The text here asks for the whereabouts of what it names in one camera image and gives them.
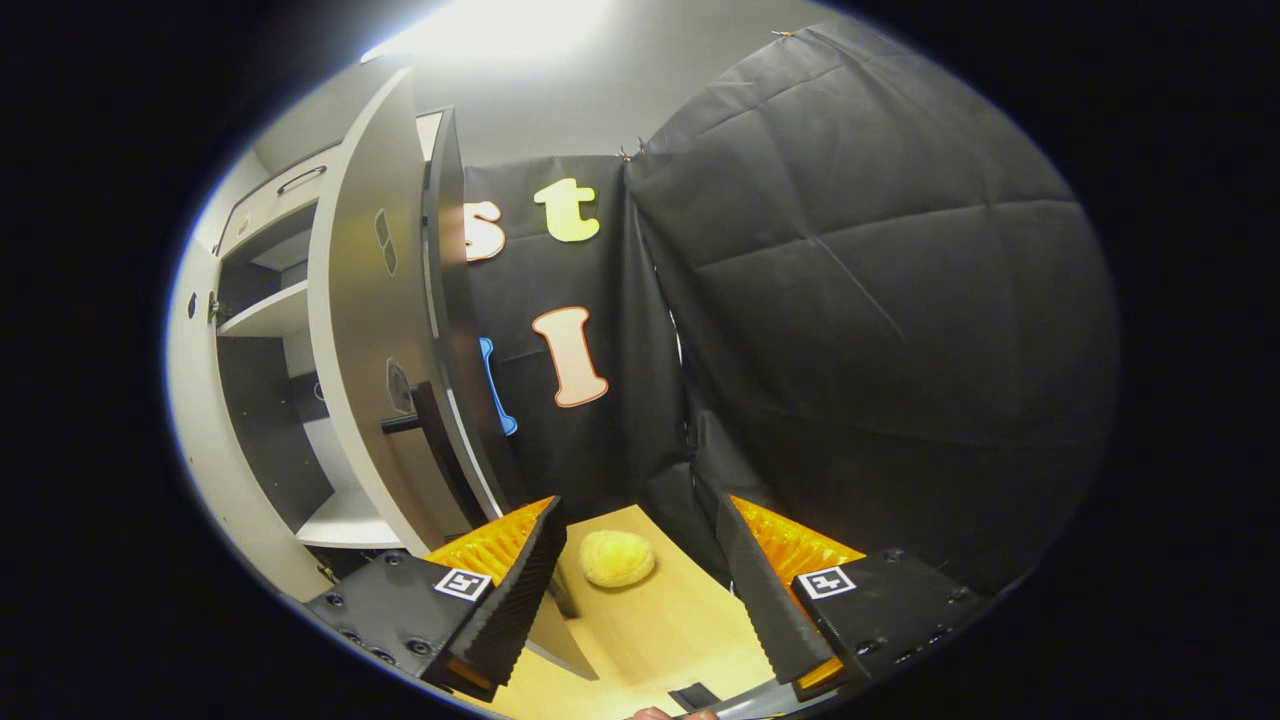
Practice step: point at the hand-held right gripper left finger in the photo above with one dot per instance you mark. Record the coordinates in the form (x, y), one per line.
(510, 610)

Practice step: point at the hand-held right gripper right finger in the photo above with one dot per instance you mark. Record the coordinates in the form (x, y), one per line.
(765, 600)

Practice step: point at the grey shoe cabinet door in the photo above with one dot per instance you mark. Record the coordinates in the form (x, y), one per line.
(360, 280)

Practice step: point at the grey double-door shoe cabinet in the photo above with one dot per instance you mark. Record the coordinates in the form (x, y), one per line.
(360, 250)

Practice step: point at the white cabinet shelf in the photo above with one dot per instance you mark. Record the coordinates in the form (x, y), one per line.
(270, 312)

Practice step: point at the grey cabinet drawer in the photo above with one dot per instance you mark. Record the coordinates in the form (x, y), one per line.
(260, 210)

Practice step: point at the yellow plush ball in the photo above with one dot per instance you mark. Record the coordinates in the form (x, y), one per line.
(617, 558)

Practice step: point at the black backdrop cloth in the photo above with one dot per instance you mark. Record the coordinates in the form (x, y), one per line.
(850, 300)

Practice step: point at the long ceiling light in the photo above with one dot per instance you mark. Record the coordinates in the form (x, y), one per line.
(500, 25)

